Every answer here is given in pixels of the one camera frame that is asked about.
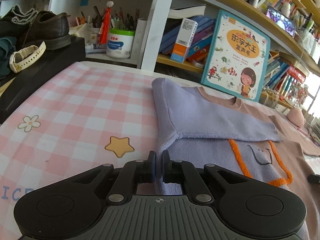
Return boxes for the pink and lilac sweater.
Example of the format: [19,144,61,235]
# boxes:
[152,78,319,239]

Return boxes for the pink checked tablecloth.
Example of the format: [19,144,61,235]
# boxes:
[0,61,320,240]

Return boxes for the pink plush toy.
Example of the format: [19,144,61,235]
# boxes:
[286,108,306,128]

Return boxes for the colourful bead ornament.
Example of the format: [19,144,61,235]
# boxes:
[285,82,308,107]

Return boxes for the row of leaning books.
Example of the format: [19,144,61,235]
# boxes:
[263,53,290,88]

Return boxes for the red dictionary books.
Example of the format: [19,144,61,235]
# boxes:
[283,66,306,92]

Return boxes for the teal children's character book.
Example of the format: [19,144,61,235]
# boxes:
[201,10,271,102]

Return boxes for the black box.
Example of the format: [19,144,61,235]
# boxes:
[1,36,86,123]

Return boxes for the white jar green lid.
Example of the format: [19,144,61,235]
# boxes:
[106,28,135,59]

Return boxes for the dark green cloth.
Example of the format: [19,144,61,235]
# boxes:
[0,37,17,80]

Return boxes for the red tassel charm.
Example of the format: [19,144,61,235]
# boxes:
[99,0,114,44]

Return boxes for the black leather shoe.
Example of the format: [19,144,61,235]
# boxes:
[23,11,71,50]

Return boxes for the white and orange usmile box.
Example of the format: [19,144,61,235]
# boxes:
[170,18,198,63]

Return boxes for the white charging cable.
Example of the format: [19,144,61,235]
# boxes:
[272,28,320,140]

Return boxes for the white bookshelf frame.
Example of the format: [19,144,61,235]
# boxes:
[0,0,320,77]

